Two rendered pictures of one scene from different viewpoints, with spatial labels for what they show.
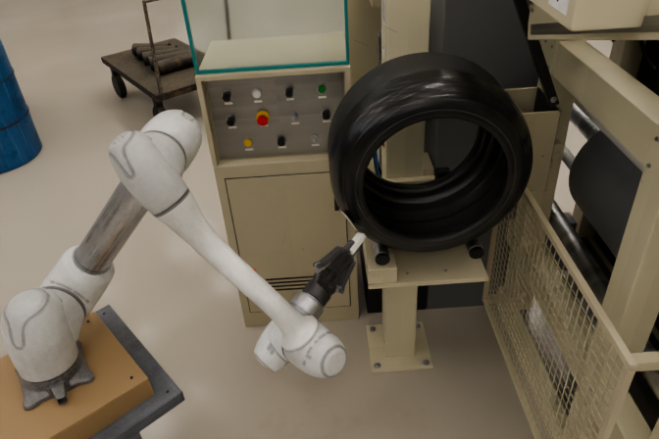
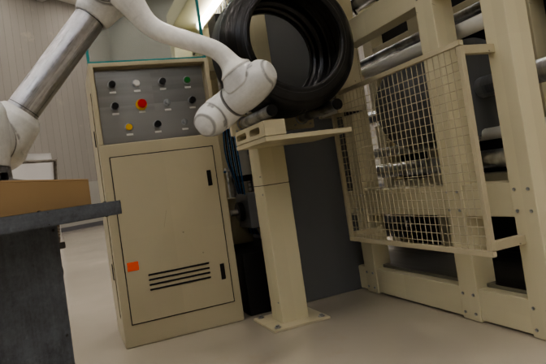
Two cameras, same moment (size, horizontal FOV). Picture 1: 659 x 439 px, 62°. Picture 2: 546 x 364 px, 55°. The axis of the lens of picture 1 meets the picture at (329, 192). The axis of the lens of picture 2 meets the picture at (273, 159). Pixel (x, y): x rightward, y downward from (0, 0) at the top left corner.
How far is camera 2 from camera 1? 1.55 m
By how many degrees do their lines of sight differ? 41
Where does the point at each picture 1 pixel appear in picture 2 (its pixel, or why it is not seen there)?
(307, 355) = (248, 67)
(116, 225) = (58, 55)
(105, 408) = (50, 184)
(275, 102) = (150, 91)
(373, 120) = not seen: outside the picture
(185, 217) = not seen: outside the picture
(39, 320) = not seen: outside the picture
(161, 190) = not seen: outside the picture
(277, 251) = (158, 236)
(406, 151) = not seen: hidden behind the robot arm
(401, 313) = (287, 258)
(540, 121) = not seen: hidden behind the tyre
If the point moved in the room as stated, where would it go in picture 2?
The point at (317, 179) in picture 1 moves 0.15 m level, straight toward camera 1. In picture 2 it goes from (191, 154) to (198, 151)
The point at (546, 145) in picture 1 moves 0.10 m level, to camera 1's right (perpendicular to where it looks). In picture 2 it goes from (355, 72) to (373, 71)
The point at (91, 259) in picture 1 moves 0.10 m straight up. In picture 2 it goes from (28, 93) to (24, 61)
